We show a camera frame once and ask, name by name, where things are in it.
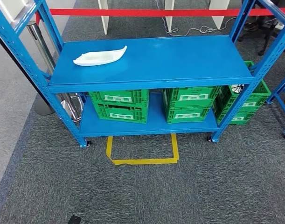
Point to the blue metal shelf rack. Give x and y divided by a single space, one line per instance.
276 91
151 61

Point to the white plastic trim part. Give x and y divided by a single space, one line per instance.
98 58

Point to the green plastic crate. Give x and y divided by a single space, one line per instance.
191 105
249 105
121 108

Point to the red barrier tape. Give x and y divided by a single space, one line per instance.
133 12

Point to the white desk side panel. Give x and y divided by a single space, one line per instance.
218 15

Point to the black office chair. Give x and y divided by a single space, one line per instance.
266 40

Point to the white power strip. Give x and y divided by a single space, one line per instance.
279 24

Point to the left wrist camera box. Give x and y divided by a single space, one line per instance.
75 220

